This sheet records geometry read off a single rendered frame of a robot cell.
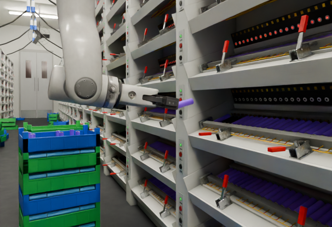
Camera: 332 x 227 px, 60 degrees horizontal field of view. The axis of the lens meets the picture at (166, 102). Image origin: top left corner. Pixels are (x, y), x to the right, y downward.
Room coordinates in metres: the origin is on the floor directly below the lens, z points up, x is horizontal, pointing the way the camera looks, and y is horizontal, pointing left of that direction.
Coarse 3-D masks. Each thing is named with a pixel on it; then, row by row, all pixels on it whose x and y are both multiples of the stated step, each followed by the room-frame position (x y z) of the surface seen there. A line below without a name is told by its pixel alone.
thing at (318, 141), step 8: (216, 128) 0.90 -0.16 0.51; (232, 128) 0.82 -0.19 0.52; (240, 128) 0.79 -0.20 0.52; (248, 128) 0.76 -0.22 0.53; (256, 128) 0.74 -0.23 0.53; (264, 128) 0.72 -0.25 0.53; (240, 136) 0.77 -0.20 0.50; (248, 136) 0.74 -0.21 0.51; (256, 136) 0.73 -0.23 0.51; (264, 136) 0.71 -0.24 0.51; (272, 136) 0.68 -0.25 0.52; (280, 136) 0.66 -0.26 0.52; (288, 136) 0.63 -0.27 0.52; (296, 136) 0.61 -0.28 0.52; (304, 136) 0.60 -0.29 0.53; (312, 136) 0.58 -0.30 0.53; (320, 136) 0.57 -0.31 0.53; (312, 144) 0.58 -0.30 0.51; (320, 144) 0.56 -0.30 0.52; (328, 144) 0.55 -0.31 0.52; (328, 152) 0.53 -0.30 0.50
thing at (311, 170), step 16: (208, 112) 1.01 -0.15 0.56; (224, 112) 1.03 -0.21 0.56; (192, 128) 0.98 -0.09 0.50; (192, 144) 0.97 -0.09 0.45; (208, 144) 0.86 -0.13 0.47; (224, 144) 0.78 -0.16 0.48; (240, 144) 0.74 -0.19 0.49; (256, 144) 0.70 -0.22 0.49; (272, 144) 0.67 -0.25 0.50; (240, 160) 0.74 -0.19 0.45; (256, 160) 0.67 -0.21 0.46; (272, 160) 0.62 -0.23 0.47; (288, 160) 0.58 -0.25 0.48; (304, 160) 0.55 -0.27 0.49; (320, 160) 0.53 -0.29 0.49; (288, 176) 0.59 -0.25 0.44; (304, 176) 0.55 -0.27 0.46; (320, 176) 0.52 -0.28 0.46
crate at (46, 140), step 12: (24, 132) 1.09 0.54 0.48; (36, 132) 1.29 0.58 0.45; (48, 132) 1.31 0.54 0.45; (84, 132) 1.38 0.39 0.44; (96, 132) 1.23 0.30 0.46; (24, 144) 1.09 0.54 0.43; (36, 144) 1.11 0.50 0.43; (48, 144) 1.13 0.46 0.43; (60, 144) 1.15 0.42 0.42; (72, 144) 1.18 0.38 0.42; (84, 144) 1.20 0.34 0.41; (96, 144) 1.23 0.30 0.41
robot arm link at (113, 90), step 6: (108, 78) 0.72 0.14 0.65; (114, 78) 0.72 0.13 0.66; (108, 84) 0.70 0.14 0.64; (114, 84) 0.71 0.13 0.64; (108, 90) 0.70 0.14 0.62; (114, 90) 0.71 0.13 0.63; (108, 96) 0.70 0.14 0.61; (114, 96) 0.71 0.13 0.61; (108, 102) 0.71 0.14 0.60; (114, 102) 0.71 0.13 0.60; (108, 108) 0.73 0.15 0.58
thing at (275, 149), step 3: (294, 141) 0.57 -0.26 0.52; (294, 144) 0.57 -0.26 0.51; (297, 144) 0.57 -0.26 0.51; (270, 147) 0.55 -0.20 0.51; (273, 147) 0.55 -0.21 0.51; (276, 147) 0.55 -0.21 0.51; (279, 147) 0.55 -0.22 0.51; (282, 147) 0.55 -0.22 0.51; (285, 147) 0.55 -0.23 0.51; (288, 147) 0.56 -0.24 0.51; (291, 147) 0.56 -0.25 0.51; (294, 147) 0.56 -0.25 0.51; (267, 150) 0.55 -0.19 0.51; (270, 150) 0.54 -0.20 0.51; (273, 150) 0.54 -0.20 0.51; (276, 150) 0.54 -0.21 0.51; (279, 150) 0.55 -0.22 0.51; (282, 150) 0.55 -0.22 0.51; (285, 150) 0.55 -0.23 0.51
